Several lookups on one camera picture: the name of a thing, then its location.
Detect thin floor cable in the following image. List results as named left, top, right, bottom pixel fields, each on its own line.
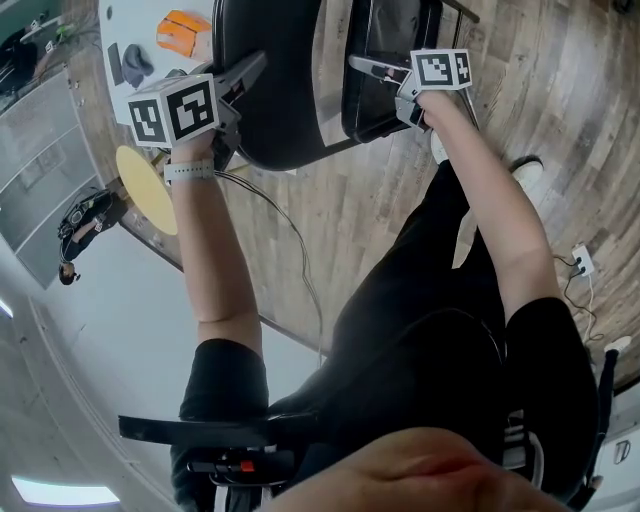
left=552, top=252, right=606, bottom=346

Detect person's face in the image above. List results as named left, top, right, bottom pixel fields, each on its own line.
left=269, top=427, right=571, bottom=512

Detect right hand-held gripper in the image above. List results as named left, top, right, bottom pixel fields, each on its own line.
left=348, top=48, right=474, bottom=133

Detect black white shoulder strap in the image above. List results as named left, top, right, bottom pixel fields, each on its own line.
left=499, top=409, right=546, bottom=484
left=213, top=483, right=274, bottom=512

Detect yellow round table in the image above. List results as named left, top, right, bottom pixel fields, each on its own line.
left=114, top=144, right=180, bottom=237

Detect black box with red button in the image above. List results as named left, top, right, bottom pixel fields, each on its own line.
left=187, top=447, right=296, bottom=486

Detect orange and white object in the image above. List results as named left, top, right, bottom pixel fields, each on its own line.
left=155, top=9, right=214, bottom=59

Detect white rectangular table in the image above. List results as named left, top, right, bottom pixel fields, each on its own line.
left=98, top=0, right=216, bottom=126

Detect black phone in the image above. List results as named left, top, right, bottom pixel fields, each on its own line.
left=106, top=42, right=124, bottom=86

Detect black head mount band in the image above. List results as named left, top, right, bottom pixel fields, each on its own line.
left=118, top=409, right=321, bottom=449

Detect black folding chair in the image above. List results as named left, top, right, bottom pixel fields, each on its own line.
left=209, top=0, right=481, bottom=173

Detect white power strip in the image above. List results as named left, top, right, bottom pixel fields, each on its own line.
left=571, top=243, right=596, bottom=277

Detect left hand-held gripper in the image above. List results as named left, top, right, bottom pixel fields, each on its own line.
left=127, top=51, right=269, bottom=171

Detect person's black shirt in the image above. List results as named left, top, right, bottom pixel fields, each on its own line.
left=169, top=297, right=601, bottom=512

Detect person's black trousers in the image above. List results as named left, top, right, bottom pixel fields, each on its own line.
left=324, top=159, right=506, bottom=351

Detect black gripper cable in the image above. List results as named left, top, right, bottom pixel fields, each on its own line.
left=214, top=169, right=326, bottom=369

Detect dark blue cloth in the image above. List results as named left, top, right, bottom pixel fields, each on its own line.
left=121, top=43, right=155, bottom=87

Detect white wrist band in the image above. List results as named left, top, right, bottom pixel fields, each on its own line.
left=163, top=158, right=215, bottom=184

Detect person's left forearm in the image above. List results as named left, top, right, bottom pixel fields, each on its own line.
left=167, top=134, right=264, bottom=327

